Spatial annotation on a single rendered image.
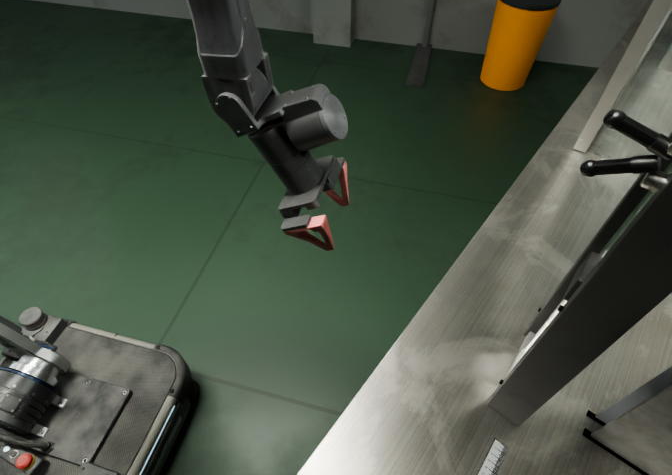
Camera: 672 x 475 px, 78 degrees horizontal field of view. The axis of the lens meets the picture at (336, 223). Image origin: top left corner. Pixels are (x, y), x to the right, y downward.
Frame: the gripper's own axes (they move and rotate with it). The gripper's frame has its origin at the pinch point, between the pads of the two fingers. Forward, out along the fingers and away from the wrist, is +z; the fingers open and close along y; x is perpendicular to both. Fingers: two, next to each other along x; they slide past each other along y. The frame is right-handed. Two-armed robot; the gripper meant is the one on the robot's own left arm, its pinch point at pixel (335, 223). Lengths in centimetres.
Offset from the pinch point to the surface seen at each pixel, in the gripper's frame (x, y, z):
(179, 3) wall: 231, 286, -25
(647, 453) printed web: -35, -19, 31
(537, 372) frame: -25.9, -17.5, 13.6
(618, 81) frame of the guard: -44, 50, 20
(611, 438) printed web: -31.7, -18.1, 31.3
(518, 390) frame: -22.6, -17.4, 19.0
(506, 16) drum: -11, 237, 72
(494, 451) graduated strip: -17.7, -22.8, 26.9
